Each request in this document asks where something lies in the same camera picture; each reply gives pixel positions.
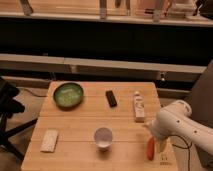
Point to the green bowl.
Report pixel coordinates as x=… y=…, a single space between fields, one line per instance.
x=68 y=95

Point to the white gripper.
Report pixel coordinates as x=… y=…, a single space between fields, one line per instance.
x=159 y=133

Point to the white sponge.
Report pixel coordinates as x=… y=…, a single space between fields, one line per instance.
x=49 y=141

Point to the red orange pepper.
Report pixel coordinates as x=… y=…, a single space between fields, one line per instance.
x=150 y=149

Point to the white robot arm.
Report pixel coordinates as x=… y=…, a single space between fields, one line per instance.
x=174 y=118

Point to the white bottle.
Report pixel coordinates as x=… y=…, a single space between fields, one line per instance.
x=139 y=108

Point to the black rectangular block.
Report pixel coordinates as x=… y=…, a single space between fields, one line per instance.
x=111 y=98

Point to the black tripod stand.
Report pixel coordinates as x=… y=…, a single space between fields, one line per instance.
x=8 y=107

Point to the white cup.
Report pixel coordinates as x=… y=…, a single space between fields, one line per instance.
x=103 y=138

